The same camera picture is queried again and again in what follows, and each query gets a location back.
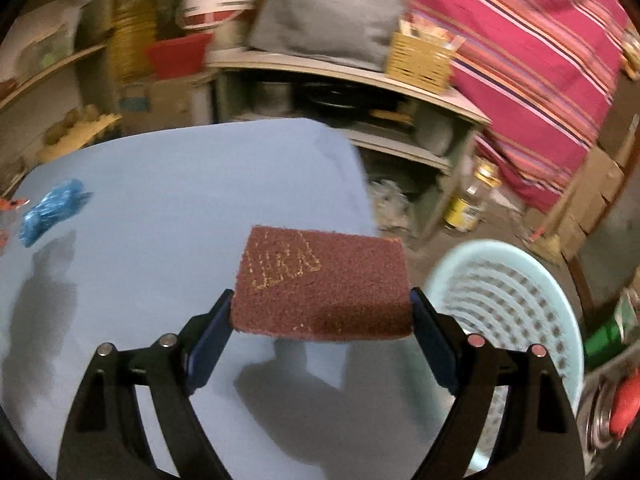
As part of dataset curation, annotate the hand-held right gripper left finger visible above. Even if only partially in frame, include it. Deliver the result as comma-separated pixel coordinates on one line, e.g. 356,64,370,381
56,287,236,480

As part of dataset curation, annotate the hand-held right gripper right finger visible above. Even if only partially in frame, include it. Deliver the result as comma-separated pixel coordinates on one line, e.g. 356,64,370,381
409,286,586,480

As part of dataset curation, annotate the light blue plastic basket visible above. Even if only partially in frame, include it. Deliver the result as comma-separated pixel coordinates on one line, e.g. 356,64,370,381
425,240,586,473

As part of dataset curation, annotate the maroon scouring pad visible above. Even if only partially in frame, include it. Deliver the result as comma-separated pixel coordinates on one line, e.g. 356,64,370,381
229,225,415,342

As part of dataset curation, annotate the small oil bottle yellow label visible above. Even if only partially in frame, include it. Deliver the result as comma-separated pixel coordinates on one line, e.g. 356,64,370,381
442,157,503,235

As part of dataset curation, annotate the green bottle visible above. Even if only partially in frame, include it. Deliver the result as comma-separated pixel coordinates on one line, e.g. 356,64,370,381
582,317,636,371

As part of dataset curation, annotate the blue plastic wrapper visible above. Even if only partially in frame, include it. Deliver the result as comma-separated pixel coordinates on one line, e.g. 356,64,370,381
19,178,93,248

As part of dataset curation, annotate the plain cardboard box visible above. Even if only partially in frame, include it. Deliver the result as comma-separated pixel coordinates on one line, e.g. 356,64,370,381
550,115,640,261

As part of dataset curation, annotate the cardboard box blue label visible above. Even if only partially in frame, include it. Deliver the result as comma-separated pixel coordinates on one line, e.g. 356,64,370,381
117,75,216,133

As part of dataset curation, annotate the yellow egg tray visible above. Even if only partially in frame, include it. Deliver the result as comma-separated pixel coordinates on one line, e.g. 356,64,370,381
37,112,123,163

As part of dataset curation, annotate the small metal pot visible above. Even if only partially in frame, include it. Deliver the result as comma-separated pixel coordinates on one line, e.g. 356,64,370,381
252,80,293,116

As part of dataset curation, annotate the pile of potatoes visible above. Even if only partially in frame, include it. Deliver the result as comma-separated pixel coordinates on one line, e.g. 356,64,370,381
45,104,101,146

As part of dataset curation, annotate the black frying pan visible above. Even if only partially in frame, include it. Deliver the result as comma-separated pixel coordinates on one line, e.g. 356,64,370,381
295,82,381,111

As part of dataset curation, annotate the yellow utensil basket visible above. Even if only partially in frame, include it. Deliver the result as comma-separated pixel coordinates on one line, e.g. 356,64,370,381
384,15,466,96

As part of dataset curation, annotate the red plastic basin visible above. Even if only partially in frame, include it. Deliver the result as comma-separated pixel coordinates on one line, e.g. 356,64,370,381
145,32,213,80

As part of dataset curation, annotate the low wooden shelf unit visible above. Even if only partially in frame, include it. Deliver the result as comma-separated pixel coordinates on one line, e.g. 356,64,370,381
205,49,493,246

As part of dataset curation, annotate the red striped cloth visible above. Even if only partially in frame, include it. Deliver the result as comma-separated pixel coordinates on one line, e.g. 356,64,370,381
350,0,631,213

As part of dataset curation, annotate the large yellow oil bottle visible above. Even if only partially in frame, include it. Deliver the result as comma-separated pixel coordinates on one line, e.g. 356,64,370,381
107,0,161,83

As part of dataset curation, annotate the clear plastic container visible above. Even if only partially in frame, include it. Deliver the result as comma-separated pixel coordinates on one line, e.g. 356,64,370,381
15,30,76,76

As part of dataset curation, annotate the white plastic bucket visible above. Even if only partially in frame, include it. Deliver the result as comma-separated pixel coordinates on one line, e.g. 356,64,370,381
176,0,261,33

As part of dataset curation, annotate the grey fabric bag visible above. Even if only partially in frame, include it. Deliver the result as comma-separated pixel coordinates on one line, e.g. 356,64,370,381
247,0,413,73

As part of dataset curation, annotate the tall wooden wall shelf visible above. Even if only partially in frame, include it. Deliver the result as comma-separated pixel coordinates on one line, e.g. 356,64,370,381
0,0,121,171

